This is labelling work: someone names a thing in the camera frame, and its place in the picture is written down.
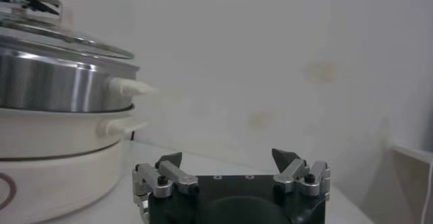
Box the steel steamer basket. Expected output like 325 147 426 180
0 34 158 113

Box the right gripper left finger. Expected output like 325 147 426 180
131 152 200 224

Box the cream electric cooking pot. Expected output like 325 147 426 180
0 105 150 224

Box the white side table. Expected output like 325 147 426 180
388 143 433 224

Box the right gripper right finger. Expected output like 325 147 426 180
271 148 332 202

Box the round glass pot lid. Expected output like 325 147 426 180
0 0 136 60

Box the white cable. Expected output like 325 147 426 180
420 162 433 224

